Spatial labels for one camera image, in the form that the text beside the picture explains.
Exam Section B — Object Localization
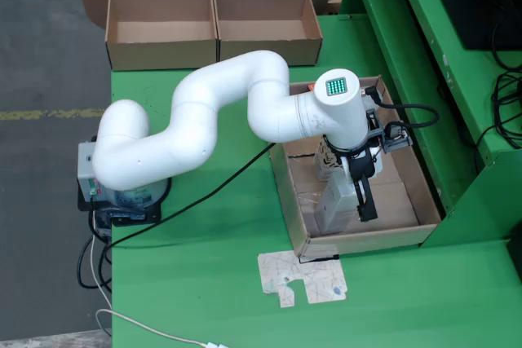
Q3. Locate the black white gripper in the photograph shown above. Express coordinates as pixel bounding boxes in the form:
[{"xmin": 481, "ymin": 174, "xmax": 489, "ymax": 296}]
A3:
[{"xmin": 342, "ymin": 148, "xmax": 384, "ymax": 223}]

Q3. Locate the white d'Alba carton box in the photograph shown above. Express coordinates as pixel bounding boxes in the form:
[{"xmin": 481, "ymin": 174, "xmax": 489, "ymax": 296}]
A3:
[{"xmin": 313, "ymin": 172, "xmax": 360, "ymax": 236}]

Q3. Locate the shallow cardboard tray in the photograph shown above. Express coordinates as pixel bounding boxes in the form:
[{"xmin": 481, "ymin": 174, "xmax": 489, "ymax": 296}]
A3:
[{"xmin": 268, "ymin": 74, "xmax": 444, "ymax": 259}]

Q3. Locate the cow print hand cream box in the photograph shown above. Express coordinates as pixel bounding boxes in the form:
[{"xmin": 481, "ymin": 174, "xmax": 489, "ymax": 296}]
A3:
[{"xmin": 313, "ymin": 135, "xmax": 347, "ymax": 182}]

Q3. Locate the open cardboard box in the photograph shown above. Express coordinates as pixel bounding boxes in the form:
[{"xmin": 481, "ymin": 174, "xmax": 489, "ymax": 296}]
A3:
[
  {"xmin": 81, "ymin": 0, "xmax": 219, "ymax": 72},
  {"xmin": 212, "ymin": 0, "xmax": 331, "ymax": 67}
]

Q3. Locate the gray robot controller box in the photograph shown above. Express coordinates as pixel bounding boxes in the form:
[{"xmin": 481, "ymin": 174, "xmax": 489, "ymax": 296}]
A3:
[{"xmin": 77, "ymin": 140, "xmax": 119, "ymax": 205}]

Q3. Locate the flattened patterned white carton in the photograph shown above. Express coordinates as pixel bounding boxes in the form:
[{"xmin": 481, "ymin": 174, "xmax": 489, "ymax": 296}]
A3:
[{"xmin": 256, "ymin": 249, "xmax": 348, "ymax": 309}]

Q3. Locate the green metal shelf unit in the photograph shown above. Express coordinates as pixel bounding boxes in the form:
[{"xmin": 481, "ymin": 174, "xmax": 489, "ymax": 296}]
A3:
[{"xmin": 338, "ymin": 0, "xmax": 522, "ymax": 249}]

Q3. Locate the gray wrist camera module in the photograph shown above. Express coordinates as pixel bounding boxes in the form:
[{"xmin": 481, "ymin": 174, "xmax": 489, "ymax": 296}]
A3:
[{"xmin": 381, "ymin": 119, "xmax": 413, "ymax": 153}]

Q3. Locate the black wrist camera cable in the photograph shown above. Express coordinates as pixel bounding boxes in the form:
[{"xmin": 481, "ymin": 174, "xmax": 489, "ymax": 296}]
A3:
[{"xmin": 365, "ymin": 86, "xmax": 441, "ymax": 131}]

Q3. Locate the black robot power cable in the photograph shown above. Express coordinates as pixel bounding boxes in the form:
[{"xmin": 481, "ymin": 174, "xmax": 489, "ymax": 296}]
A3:
[{"xmin": 100, "ymin": 142, "xmax": 274, "ymax": 251}]

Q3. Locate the black cable bundle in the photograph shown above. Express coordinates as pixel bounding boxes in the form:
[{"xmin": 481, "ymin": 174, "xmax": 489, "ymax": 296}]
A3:
[{"xmin": 475, "ymin": 13, "xmax": 522, "ymax": 149}]

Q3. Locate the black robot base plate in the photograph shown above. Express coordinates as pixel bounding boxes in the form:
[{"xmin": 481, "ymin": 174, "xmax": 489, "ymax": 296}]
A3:
[{"xmin": 77, "ymin": 184, "xmax": 162, "ymax": 227}]

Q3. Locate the thin white cable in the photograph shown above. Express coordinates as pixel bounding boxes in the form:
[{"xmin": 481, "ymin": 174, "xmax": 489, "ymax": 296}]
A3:
[{"xmin": 90, "ymin": 217, "xmax": 209, "ymax": 347}]

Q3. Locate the black looped floor cable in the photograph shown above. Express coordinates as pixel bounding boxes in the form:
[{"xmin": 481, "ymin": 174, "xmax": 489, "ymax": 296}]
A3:
[{"xmin": 77, "ymin": 236, "xmax": 113, "ymax": 290}]

